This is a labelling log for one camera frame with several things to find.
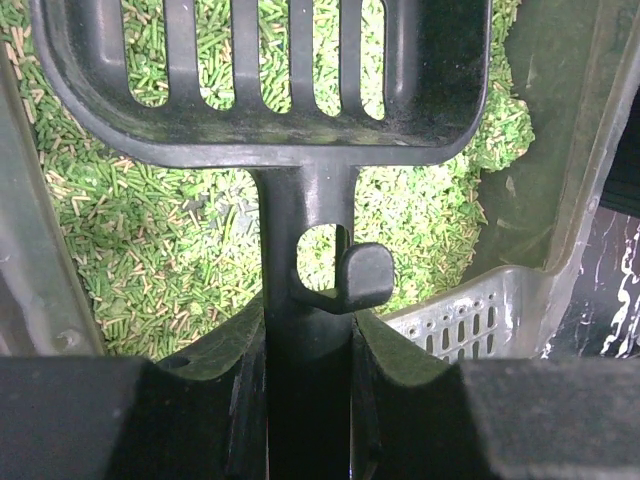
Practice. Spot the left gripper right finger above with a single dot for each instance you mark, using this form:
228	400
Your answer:
415	416

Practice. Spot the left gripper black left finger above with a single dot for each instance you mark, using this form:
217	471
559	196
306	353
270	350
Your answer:
200	413

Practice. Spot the dark green litter box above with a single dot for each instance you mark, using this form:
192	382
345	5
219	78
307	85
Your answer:
537	258

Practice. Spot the black litter scoop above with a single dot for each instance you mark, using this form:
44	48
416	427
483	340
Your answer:
305	164

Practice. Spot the green litter pellets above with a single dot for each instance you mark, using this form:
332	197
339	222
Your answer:
167	255

